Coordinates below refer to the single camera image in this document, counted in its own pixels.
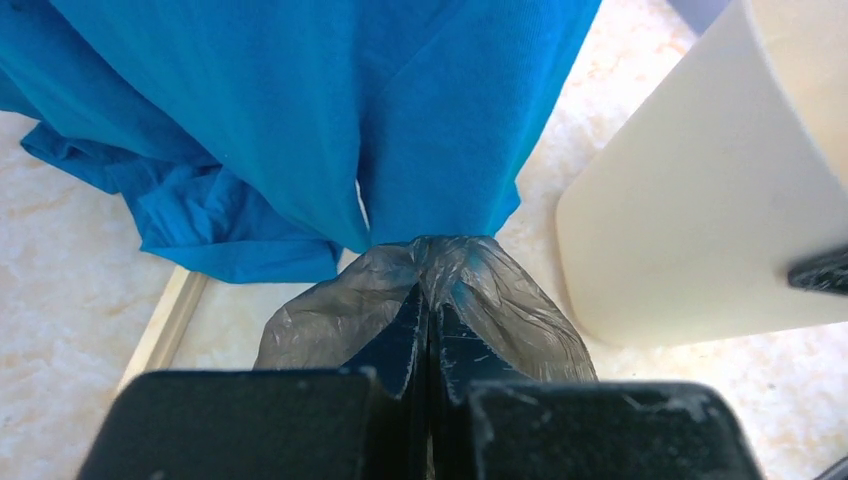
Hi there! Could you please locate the blue t-shirt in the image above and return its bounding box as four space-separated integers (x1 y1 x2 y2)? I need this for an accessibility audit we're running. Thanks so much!
1 1 599 283

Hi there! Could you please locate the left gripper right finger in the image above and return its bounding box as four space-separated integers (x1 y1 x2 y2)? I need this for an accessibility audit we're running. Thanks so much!
430 304 528 479

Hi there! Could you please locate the cream plastic trash bin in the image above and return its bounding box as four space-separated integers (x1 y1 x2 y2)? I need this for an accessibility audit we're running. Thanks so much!
556 1 847 346

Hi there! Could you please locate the wooden clothes rack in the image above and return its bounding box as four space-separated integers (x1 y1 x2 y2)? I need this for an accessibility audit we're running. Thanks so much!
115 266 208 395

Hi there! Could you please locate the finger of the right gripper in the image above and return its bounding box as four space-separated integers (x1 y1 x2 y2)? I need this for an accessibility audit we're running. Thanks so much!
787 247 847 296

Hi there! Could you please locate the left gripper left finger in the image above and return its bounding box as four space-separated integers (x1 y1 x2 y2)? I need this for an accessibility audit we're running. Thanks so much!
345 285 429 479

